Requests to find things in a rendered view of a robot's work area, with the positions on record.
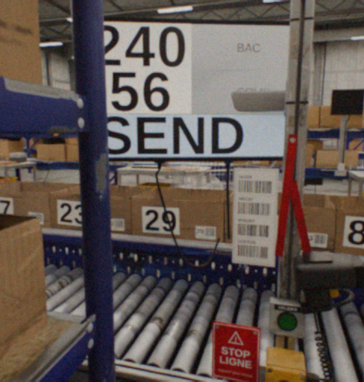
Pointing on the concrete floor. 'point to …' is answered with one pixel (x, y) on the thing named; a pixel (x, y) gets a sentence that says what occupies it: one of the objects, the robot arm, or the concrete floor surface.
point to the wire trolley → (206, 176)
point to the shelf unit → (66, 117)
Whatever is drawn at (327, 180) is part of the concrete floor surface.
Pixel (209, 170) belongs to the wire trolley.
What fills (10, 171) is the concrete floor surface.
